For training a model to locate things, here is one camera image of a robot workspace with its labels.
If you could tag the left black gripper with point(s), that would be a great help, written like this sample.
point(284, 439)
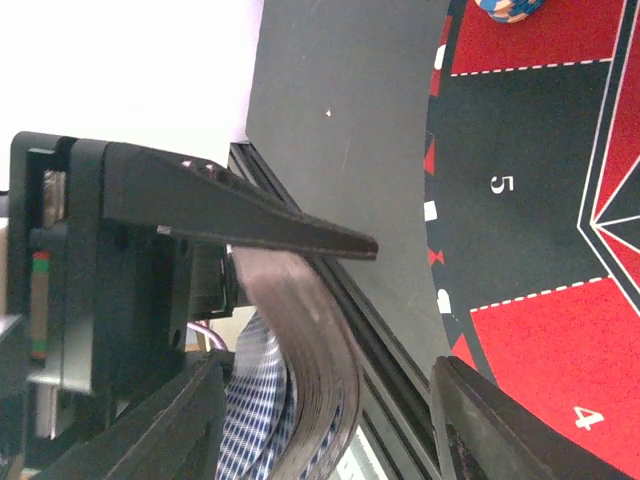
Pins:
point(113, 250)

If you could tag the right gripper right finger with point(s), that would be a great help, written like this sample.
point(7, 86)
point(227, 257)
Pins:
point(482, 433)

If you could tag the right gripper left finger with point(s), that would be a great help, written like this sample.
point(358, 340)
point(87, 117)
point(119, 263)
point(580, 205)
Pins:
point(175, 433)

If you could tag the blue card deck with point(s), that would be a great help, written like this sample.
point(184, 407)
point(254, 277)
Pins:
point(294, 396)

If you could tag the round red black poker mat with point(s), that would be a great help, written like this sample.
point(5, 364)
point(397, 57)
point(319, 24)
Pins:
point(532, 210)

